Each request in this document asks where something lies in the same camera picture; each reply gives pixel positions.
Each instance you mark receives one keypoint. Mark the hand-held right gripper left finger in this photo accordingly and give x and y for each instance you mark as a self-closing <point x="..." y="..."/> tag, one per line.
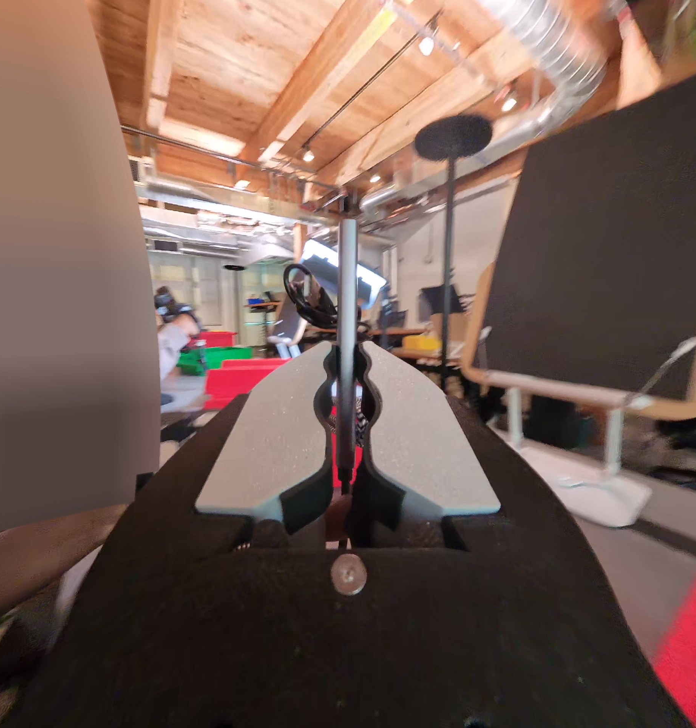
<point x="268" y="438"/>

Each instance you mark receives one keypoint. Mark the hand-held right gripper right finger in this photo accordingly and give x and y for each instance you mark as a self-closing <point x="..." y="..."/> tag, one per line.
<point x="427" y="443"/>

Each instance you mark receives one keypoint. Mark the red plastic bin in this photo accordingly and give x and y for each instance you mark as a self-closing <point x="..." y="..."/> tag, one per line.
<point x="217" y="339"/>
<point x="689" y="654"/>
<point x="234" y="381"/>

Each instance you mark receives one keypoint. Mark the green plastic bin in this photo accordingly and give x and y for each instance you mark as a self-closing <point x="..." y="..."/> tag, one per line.
<point x="222" y="357"/>

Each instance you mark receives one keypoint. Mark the yellow plastic bin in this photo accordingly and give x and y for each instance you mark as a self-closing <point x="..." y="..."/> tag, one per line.
<point x="422" y="342"/>

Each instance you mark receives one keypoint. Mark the tilted light panel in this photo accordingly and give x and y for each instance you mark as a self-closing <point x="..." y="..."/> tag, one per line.
<point x="370" y="278"/>

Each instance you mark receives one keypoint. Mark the white panel stand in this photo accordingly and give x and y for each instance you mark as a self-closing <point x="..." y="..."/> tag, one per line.
<point x="598" y="495"/>

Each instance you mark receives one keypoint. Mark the black disc floor lamp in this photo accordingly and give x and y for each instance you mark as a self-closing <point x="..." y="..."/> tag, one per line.
<point x="453" y="136"/>

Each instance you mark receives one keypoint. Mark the black panel wooden frame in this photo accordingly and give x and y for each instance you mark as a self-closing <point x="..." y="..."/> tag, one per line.
<point x="598" y="227"/>

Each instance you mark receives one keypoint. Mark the silver air duct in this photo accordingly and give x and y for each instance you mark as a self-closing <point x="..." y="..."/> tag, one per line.
<point x="552" y="51"/>

